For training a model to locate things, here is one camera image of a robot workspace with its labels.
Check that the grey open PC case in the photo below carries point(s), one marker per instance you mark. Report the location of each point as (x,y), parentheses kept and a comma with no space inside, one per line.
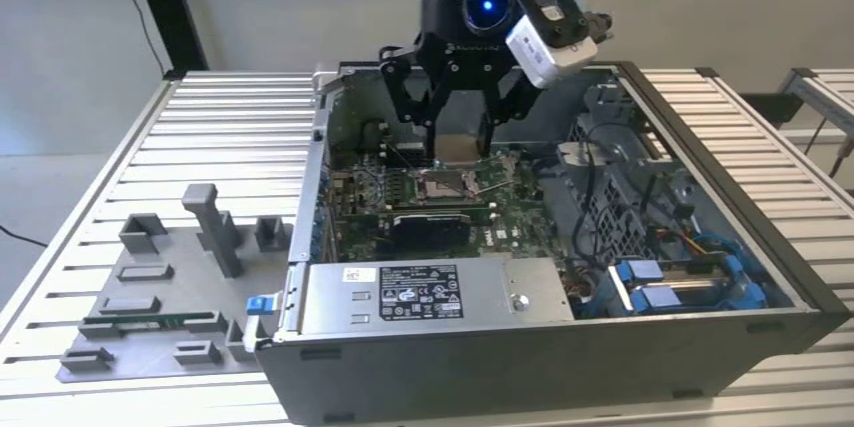
(520,377)

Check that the black upright post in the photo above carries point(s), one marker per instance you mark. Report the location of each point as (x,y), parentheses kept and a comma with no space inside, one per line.
(180,7)

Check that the silver square CPU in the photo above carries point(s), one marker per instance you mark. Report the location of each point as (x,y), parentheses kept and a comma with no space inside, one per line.
(459,149)

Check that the black RAM slot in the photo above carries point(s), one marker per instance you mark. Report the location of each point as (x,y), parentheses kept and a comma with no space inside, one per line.
(413,147)
(440,207)
(415,159)

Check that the grey metal drive cage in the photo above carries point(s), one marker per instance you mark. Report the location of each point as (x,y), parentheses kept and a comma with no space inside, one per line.
(620,207)

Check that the CPU socket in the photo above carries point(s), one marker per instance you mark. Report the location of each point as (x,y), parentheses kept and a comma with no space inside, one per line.
(445,189)

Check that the grey plastic parts rack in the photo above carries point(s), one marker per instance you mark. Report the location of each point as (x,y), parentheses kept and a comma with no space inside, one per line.
(173,272)

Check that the green motherboard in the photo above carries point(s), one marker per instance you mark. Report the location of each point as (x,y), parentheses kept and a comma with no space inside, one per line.
(520,217)

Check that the blue case latch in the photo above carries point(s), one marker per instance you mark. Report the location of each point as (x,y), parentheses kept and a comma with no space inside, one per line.
(259,306)

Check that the thin metal locking lever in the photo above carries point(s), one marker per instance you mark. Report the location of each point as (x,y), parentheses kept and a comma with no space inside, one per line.
(399,153)

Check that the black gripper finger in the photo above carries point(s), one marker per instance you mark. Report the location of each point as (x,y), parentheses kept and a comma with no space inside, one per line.
(516,102)
(403,97)

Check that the green RAM stick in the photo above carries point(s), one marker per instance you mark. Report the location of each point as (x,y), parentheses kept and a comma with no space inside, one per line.
(143,320)

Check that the hard disk in blue carrier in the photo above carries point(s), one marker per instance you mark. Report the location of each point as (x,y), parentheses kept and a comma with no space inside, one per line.
(656,298)
(643,269)

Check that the silver power supply unit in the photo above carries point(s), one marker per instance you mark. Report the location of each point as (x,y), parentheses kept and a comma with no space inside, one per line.
(520,277)

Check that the aluminium side table frame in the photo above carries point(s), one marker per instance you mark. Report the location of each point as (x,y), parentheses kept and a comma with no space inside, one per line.
(816,92)

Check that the black box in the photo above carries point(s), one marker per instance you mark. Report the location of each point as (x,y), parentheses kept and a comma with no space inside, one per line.
(770,109)

